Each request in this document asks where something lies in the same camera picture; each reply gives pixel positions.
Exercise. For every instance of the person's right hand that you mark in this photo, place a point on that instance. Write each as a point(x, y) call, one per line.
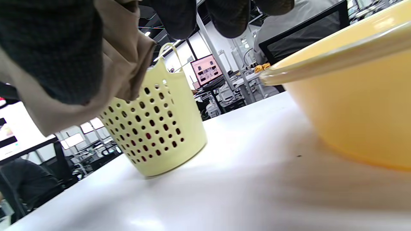
point(51, 48)

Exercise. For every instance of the tan shorts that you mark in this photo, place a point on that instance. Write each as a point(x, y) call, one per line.
point(128, 48)

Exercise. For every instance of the monitor with white screen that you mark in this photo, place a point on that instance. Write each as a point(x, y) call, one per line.
point(19, 128)

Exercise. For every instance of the black office chair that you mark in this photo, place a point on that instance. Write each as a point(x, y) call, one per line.
point(308, 35)
point(62, 163)

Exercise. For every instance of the ceiling light tube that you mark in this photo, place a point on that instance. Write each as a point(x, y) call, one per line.
point(175, 43)

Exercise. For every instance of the monitor with pink screen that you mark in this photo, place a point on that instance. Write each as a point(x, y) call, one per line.
point(206, 70)

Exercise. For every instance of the yellow perforated plastic basket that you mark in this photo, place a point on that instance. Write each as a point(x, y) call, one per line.
point(186, 134)

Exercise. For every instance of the yellow plastic basin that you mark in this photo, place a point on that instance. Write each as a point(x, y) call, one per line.
point(353, 96)

